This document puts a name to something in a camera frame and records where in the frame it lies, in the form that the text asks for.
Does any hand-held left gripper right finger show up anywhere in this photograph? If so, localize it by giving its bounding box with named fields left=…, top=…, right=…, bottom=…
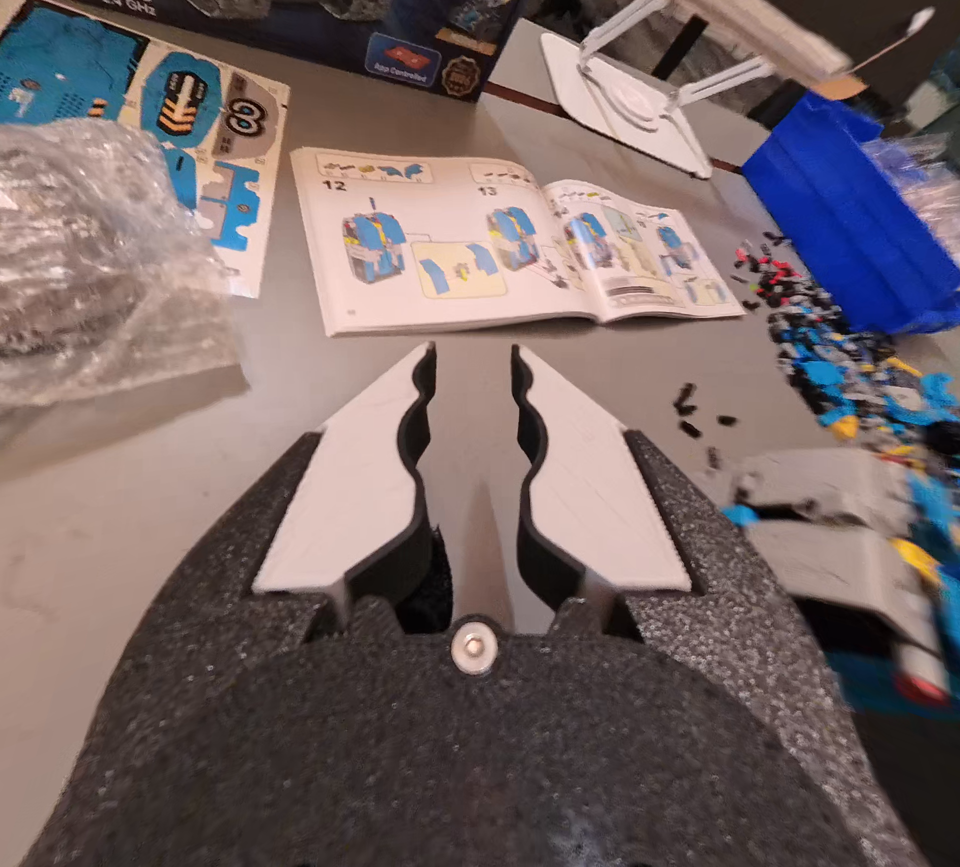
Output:
left=510, top=344, right=693, bottom=621

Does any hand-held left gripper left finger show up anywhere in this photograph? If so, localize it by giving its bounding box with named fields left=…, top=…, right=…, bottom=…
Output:
left=252, top=342, right=438, bottom=626

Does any building instruction booklet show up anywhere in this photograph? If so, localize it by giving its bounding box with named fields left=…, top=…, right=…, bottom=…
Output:
left=288, top=145, right=747, bottom=338

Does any pile of building block parts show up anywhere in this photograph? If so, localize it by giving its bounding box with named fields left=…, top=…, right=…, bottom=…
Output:
left=731, top=229, right=960, bottom=478

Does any grey desk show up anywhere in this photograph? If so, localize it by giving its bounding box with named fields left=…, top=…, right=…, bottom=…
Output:
left=0, top=4, right=960, bottom=867

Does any white desk lamp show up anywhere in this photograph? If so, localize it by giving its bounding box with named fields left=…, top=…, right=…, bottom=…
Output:
left=540, top=0, right=856, bottom=180

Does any grey blue toy robot body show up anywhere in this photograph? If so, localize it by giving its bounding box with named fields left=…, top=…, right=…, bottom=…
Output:
left=693, top=447, right=960, bottom=714

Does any clear bubble wrap bag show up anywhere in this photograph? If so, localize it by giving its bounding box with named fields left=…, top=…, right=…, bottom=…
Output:
left=0, top=117, right=252, bottom=411

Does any blue plastic bin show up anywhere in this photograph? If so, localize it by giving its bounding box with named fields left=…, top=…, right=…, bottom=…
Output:
left=741, top=90, right=960, bottom=336

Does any heap of clear plastic bags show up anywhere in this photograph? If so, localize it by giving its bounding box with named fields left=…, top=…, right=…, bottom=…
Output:
left=858, top=132, right=960, bottom=246

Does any dark toy kit box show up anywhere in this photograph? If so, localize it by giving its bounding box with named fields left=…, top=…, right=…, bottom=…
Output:
left=0, top=0, right=560, bottom=103

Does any blue sticker sheet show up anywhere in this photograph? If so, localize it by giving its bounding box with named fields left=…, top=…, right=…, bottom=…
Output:
left=0, top=0, right=292, bottom=300

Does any white tipped thin wire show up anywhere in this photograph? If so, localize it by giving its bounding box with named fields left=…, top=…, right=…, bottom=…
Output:
left=847, top=6, right=939, bottom=77

